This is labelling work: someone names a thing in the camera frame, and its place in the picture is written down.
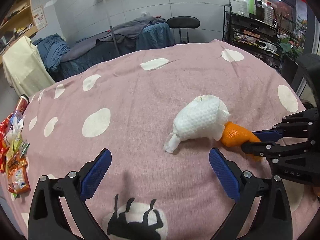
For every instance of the wooden cubby wall shelf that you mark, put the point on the wooden cubby wall shelf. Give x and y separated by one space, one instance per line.
18 22

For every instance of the dark brown bottle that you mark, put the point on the dark brown bottle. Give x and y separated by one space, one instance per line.
259 11

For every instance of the cream cloth draped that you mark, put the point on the cream cloth draped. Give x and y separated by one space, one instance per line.
24 69

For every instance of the red cylindrical can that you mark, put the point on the red cylindrical can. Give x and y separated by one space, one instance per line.
22 103

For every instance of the white pump bottle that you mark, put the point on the white pump bottle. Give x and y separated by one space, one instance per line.
239 7

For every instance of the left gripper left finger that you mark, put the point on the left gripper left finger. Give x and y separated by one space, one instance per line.
47 219

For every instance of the wall poster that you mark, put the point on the wall poster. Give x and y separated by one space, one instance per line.
39 18

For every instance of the massage bed with blue cover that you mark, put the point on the massage bed with blue cover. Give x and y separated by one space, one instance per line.
62 61

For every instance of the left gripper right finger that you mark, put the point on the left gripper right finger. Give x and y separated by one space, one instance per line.
273 217

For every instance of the clear plastic bottle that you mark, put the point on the clear plastic bottle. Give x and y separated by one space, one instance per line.
269 14

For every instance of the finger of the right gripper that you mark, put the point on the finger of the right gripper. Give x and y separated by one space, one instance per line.
258 149
268 135

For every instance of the black wire trolley cart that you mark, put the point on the black wire trolley cart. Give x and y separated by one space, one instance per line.
253 36

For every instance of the potted green plant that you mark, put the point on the potted green plant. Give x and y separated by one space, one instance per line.
290 49

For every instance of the orange snack packet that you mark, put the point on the orange snack packet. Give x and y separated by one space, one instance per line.
18 182

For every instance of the white paper towel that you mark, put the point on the white paper towel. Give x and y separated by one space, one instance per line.
205 117

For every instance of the green bottle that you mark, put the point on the green bottle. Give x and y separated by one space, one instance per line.
251 6

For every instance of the pink polka dot blanket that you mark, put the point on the pink polka dot blanket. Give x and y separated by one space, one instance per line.
128 106

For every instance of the black round stool chair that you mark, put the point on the black round stool chair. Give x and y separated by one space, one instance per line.
183 22

